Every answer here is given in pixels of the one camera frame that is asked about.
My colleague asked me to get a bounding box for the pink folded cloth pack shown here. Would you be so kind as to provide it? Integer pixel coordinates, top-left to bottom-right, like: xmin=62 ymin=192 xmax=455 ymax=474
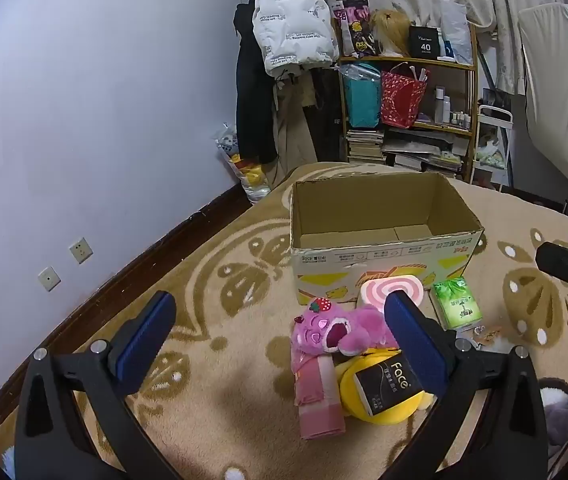
xmin=291 ymin=347 xmax=347 ymax=442

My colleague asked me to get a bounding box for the patterned purple package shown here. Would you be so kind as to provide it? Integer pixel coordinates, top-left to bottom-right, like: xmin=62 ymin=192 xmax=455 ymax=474
xmin=333 ymin=0 xmax=381 ymax=58

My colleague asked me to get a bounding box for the cardboard box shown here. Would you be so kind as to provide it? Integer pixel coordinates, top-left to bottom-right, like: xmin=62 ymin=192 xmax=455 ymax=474
xmin=290 ymin=171 xmax=485 ymax=306

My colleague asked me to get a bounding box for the dark hanging garment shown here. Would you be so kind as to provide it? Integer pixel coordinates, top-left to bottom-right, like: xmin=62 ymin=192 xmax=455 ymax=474
xmin=308 ymin=66 xmax=349 ymax=163

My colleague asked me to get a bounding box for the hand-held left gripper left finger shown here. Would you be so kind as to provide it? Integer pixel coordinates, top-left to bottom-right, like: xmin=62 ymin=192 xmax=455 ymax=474
xmin=14 ymin=290 xmax=177 ymax=480

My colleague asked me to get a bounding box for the white trolley cart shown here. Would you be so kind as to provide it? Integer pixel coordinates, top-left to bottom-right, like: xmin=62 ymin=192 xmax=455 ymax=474
xmin=470 ymin=104 xmax=515 ymax=192

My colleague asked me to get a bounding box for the red gift bag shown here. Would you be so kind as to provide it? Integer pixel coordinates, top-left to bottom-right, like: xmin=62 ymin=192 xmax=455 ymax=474
xmin=380 ymin=62 xmax=429 ymax=129

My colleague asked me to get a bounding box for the clear bag of toys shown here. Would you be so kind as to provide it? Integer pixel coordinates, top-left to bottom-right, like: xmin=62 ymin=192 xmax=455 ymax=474
xmin=213 ymin=121 xmax=273 ymax=204

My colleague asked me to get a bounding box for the white plastic bag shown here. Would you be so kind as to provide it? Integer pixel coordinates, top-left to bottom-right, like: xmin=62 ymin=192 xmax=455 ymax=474
xmin=438 ymin=0 xmax=472 ymax=64

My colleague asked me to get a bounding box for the white garment cover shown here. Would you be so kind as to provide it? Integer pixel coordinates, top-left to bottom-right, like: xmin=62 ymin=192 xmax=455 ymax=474
xmin=518 ymin=4 xmax=568 ymax=199

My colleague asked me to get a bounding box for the black tissue pack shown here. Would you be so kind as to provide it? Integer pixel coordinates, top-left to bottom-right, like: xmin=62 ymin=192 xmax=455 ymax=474
xmin=354 ymin=360 xmax=425 ymax=418

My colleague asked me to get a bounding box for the pink swirl roll plush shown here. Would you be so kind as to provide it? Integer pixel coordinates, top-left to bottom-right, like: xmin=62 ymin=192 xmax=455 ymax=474
xmin=357 ymin=275 xmax=427 ymax=318

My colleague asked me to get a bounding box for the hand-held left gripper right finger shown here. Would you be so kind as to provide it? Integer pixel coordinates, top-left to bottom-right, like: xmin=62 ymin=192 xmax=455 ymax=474
xmin=384 ymin=291 xmax=549 ymax=480

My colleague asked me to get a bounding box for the black gift box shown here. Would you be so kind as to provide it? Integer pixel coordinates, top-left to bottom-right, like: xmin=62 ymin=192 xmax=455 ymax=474
xmin=409 ymin=25 xmax=442 ymax=59

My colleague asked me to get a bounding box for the pile of magazines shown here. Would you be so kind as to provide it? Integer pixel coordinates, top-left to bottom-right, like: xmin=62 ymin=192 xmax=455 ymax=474
xmin=383 ymin=127 xmax=465 ymax=177

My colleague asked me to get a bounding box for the grey plush slipper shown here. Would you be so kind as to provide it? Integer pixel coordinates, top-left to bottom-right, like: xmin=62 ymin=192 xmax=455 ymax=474
xmin=538 ymin=377 xmax=568 ymax=457

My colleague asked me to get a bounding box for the white puffer jacket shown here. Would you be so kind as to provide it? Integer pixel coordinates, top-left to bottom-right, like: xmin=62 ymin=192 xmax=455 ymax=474
xmin=253 ymin=0 xmax=341 ymax=79

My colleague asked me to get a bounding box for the beige hanging garment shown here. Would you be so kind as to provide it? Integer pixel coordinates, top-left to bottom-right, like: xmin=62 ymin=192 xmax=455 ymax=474
xmin=270 ymin=76 xmax=321 ymax=187

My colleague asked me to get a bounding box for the pink bear plush toy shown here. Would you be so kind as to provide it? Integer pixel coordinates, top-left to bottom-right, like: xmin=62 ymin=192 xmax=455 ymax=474
xmin=291 ymin=297 xmax=401 ymax=358

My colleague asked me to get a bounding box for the yellow plush zipper pouch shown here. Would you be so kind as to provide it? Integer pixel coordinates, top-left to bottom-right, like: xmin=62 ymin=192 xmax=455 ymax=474
xmin=335 ymin=346 xmax=437 ymax=427

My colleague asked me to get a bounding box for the blond wig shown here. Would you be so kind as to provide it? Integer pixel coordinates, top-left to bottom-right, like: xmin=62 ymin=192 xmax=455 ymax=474
xmin=371 ymin=8 xmax=413 ymax=58

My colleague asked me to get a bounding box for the teal bag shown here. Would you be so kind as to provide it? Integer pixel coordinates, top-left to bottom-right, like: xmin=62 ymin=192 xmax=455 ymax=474
xmin=342 ymin=64 xmax=383 ymax=129

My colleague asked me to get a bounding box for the black hanging coat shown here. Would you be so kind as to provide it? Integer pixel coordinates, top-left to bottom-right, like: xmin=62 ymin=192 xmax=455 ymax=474
xmin=233 ymin=0 xmax=281 ymax=165

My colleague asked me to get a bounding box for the green tissue pack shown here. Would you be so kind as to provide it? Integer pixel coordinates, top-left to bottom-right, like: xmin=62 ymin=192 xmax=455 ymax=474
xmin=431 ymin=277 xmax=484 ymax=332

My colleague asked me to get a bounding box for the stack of books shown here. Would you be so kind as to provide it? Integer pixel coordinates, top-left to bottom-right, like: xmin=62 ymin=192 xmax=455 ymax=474
xmin=346 ymin=129 xmax=387 ymax=164

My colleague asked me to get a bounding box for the wooden shelf rack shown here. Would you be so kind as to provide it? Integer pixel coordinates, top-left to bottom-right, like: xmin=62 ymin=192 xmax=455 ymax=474
xmin=336 ymin=21 xmax=480 ymax=182

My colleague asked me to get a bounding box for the wall socket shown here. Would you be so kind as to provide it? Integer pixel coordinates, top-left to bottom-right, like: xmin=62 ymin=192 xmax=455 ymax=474
xmin=37 ymin=265 xmax=63 ymax=292
xmin=68 ymin=236 xmax=94 ymax=265

